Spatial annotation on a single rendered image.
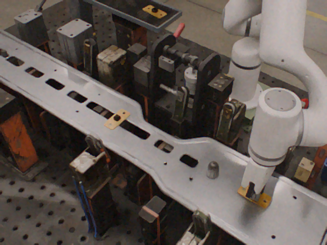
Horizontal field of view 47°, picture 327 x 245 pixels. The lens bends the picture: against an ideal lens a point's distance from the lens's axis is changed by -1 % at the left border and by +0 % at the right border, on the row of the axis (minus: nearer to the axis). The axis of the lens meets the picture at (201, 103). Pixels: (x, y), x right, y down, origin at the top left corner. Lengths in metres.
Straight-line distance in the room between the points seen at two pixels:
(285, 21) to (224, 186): 0.47
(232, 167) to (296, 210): 0.20
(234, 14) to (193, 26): 2.15
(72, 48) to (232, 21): 0.55
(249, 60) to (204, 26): 2.05
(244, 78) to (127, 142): 0.55
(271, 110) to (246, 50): 0.68
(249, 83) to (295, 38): 0.71
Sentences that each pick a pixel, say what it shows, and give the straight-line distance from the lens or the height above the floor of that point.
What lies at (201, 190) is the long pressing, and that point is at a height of 1.00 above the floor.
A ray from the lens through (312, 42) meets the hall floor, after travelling 3.42.
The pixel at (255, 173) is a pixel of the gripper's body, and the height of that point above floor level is 1.16.
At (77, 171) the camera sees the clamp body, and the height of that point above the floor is 1.04.
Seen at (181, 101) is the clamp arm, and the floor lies 1.06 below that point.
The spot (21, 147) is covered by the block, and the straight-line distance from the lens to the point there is 1.39.
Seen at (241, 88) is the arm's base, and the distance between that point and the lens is 1.46.
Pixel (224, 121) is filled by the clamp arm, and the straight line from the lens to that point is 1.08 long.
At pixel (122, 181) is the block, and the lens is 1.37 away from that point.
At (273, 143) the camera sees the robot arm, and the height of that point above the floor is 1.27.
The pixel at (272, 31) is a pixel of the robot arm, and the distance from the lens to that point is 0.75.
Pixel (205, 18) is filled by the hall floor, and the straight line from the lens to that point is 3.51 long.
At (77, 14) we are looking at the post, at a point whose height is 1.04.
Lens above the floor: 1.83
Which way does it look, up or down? 45 degrees down
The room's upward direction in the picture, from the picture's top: 4 degrees clockwise
